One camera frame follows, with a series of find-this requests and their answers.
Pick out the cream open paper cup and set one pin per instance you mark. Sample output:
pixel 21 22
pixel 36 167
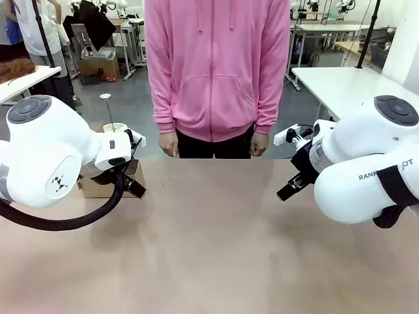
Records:
pixel 114 127

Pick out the person's right forearm pink sleeve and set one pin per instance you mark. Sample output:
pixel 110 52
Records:
pixel 162 98

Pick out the black jacket on chair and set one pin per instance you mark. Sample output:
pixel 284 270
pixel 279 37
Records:
pixel 95 23

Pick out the white background workbench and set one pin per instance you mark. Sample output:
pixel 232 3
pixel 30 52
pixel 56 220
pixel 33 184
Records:
pixel 327 29

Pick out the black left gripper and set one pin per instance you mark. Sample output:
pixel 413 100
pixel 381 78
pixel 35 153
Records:
pixel 103 178

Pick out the white side table with legs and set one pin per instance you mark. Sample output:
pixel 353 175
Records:
pixel 343 85

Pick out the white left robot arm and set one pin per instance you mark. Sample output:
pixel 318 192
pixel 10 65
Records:
pixel 42 147

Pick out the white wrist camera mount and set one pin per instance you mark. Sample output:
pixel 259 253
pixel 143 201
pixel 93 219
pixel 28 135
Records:
pixel 138 139
pixel 283 135

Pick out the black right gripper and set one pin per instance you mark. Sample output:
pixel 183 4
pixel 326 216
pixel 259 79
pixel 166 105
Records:
pixel 306 163

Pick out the brown furry item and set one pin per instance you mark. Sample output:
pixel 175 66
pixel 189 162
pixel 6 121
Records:
pixel 16 70

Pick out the person's right hand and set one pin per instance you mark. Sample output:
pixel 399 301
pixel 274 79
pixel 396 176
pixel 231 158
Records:
pixel 169 145

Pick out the person's left hand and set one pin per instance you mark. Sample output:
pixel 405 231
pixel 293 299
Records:
pixel 258 145

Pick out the cardboard box on floor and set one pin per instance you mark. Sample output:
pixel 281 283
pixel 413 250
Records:
pixel 98 67

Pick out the person's left forearm pink sleeve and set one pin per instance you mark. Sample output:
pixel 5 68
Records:
pixel 271 98

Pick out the grey mesh basket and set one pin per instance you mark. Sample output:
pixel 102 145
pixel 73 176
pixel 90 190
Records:
pixel 381 55

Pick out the person in blue top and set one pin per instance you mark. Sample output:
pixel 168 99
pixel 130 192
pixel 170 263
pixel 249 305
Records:
pixel 10 29

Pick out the brown cardboard cup carrier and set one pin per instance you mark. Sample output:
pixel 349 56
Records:
pixel 98 191

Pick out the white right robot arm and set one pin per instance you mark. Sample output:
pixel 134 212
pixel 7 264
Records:
pixel 360 147

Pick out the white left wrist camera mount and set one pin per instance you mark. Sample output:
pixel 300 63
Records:
pixel 138 139

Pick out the person in pink hoodie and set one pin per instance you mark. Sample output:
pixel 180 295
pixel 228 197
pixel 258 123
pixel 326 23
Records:
pixel 216 65

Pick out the black stand pole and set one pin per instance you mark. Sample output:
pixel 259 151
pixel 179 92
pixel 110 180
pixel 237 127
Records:
pixel 44 36
pixel 368 36

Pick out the thin metal rod with disc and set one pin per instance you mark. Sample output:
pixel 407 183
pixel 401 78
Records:
pixel 109 112

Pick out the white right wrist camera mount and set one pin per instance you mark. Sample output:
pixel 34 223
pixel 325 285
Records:
pixel 283 135

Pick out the person in white shirt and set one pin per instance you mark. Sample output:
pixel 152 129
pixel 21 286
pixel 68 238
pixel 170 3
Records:
pixel 36 29

